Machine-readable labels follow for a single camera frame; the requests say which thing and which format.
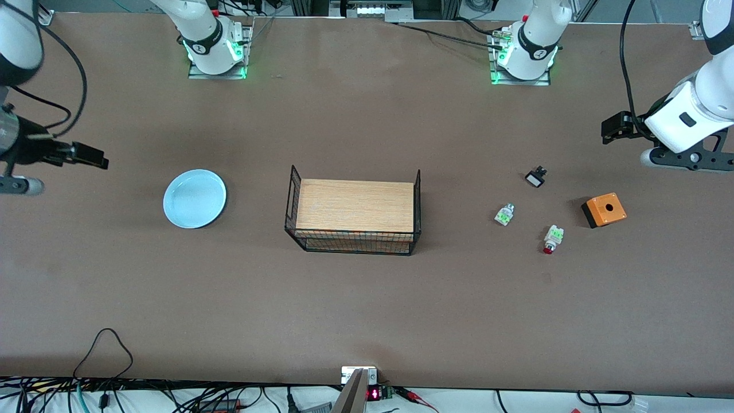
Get light blue round plate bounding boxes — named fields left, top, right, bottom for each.
left=163, top=168, right=228, bottom=230

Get red push button switch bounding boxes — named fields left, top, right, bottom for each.
left=542, top=224, right=565, bottom=255

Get wooden board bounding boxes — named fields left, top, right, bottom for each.
left=295, top=178, right=415, bottom=254

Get black power adapter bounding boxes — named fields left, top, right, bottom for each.
left=195, top=398, right=243, bottom=413

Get red clip test leads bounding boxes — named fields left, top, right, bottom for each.
left=395, top=386, right=441, bottom=413

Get short black right arm cable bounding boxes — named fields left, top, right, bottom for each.
left=9, top=85, right=72, bottom=130

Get long black right arm cable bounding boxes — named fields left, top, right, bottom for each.
left=32, top=11, right=88, bottom=138

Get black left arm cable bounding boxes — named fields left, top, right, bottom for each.
left=620, top=0, right=657, bottom=140

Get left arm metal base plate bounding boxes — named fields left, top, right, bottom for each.
left=488, top=28, right=553, bottom=87

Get orange button enclosure box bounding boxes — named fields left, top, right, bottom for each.
left=580, top=192, right=628, bottom=229

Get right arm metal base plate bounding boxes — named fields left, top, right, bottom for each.
left=188, top=22, right=254, bottom=80

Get black base cable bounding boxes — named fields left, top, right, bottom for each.
left=393, top=22, right=506, bottom=52

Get black wire basket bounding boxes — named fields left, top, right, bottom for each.
left=284, top=165, right=423, bottom=257

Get black oval looped cable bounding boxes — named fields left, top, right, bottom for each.
left=576, top=389, right=635, bottom=407

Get aluminium frame structure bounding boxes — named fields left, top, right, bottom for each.
left=290, top=0, right=460, bottom=24

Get silver metal bracket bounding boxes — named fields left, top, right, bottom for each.
left=341, top=365, right=378, bottom=385

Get grey camera stand bar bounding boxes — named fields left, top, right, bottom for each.
left=331, top=369, right=369, bottom=413

